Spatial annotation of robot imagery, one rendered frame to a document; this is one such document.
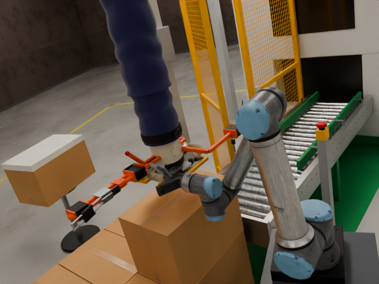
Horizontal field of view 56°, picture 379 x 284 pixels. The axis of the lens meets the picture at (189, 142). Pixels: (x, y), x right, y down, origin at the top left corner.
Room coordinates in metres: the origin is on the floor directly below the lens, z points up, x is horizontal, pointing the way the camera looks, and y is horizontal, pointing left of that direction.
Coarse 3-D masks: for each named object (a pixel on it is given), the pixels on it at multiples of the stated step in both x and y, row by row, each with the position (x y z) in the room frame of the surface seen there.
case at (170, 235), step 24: (120, 216) 1.76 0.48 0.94; (144, 216) 1.70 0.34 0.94; (168, 216) 1.65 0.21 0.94; (192, 216) 1.62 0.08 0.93; (240, 216) 1.89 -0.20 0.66; (144, 240) 1.63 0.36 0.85; (168, 240) 1.48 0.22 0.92; (192, 240) 1.59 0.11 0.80; (216, 240) 1.71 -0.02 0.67; (144, 264) 1.69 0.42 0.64; (168, 264) 1.53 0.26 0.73; (192, 264) 1.56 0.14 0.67
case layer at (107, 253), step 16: (112, 224) 2.33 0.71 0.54; (96, 240) 2.18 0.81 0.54; (112, 240) 2.14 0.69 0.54; (240, 240) 1.86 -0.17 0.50; (80, 256) 2.04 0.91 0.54; (96, 256) 2.00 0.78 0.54; (112, 256) 1.96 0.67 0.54; (128, 256) 1.92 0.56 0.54; (224, 256) 1.73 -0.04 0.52; (240, 256) 1.84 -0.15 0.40; (48, 272) 1.95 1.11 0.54; (64, 272) 1.91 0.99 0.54; (80, 272) 1.88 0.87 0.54; (96, 272) 1.84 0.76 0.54; (112, 272) 1.80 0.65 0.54; (128, 272) 1.77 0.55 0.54; (208, 272) 1.62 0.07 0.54; (224, 272) 1.71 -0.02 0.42; (240, 272) 1.81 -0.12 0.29
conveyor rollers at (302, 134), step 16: (304, 112) 3.61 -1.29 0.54; (320, 112) 3.50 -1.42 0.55; (336, 112) 3.39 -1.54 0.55; (352, 112) 3.34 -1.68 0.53; (288, 128) 3.28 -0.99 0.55; (304, 128) 3.24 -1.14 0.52; (336, 128) 3.03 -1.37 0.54; (288, 144) 2.99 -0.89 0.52; (304, 144) 2.88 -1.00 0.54; (256, 176) 2.53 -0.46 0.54; (240, 192) 2.34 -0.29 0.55; (256, 192) 2.33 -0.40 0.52; (240, 208) 2.14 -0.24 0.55; (256, 208) 2.13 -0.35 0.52
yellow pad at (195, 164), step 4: (200, 156) 1.90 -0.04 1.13; (204, 156) 1.88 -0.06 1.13; (188, 160) 1.82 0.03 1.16; (192, 160) 1.82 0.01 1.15; (196, 160) 1.85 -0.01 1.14; (200, 160) 1.84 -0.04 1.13; (204, 160) 1.84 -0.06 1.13; (192, 164) 1.81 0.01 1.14; (196, 164) 1.81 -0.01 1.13; (200, 164) 1.81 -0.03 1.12; (188, 168) 1.77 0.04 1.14; (192, 168) 1.77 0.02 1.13; (196, 168) 1.78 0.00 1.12; (184, 172) 1.73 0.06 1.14; (192, 172) 1.75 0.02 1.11
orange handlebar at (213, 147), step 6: (228, 132) 1.85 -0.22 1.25; (180, 138) 1.95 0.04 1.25; (222, 138) 1.80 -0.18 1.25; (216, 144) 1.74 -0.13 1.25; (186, 150) 1.79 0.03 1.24; (192, 150) 1.76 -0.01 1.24; (198, 150) 1.73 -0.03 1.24; (204, 150) 1.70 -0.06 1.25; (210, 150) 1.70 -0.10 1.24; (150, 162) 1.71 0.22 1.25; (114, 180) 1.59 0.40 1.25; (120, 180) 1.58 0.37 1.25; (126, 180) 1.58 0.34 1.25; (108, 186) 1.56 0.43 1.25; (114, 186) 1.57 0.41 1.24; (120, 186) 1.55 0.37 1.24; (90, 198) 1.48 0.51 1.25; (90, 204) 1.43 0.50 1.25; (96, 204) 1.44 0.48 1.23; (72, 216) 1.36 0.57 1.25
